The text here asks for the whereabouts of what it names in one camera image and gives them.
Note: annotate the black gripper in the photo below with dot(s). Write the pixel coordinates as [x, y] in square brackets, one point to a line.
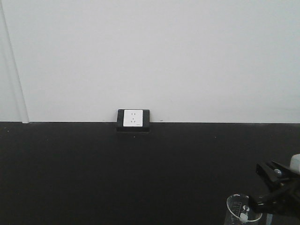
[285, 200]

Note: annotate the clear glass beaker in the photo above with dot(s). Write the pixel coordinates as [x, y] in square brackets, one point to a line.
[239, 212]

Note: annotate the white socket in black box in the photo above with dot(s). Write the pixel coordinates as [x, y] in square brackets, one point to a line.
[133, 120]

